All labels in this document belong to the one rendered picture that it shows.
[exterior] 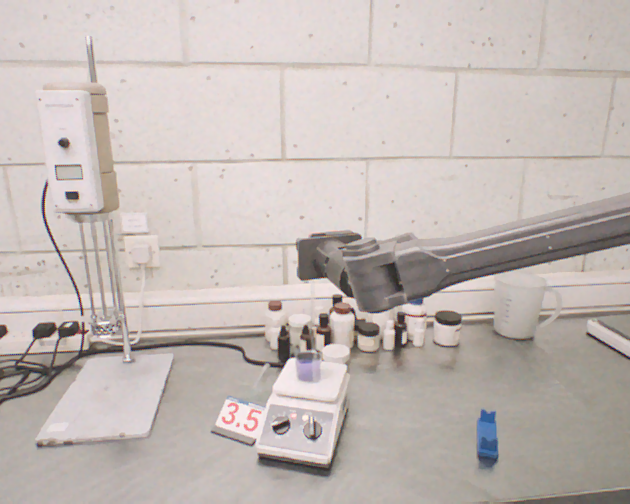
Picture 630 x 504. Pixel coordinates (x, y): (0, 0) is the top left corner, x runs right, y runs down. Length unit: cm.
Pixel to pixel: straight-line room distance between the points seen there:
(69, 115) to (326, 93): 61
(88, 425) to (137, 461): 15
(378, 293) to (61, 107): 59
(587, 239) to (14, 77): 120
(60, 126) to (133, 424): 54
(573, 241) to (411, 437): 51
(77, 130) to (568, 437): 101
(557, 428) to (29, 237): 126
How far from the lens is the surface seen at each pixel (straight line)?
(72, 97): 87
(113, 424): 99
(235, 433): 92
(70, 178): 88
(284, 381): 89
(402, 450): 89
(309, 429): 83
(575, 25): 148
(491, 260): 53
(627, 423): 110
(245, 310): 126
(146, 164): 124
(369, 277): 54
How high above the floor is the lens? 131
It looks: 16 degrees down
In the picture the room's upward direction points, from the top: straight up
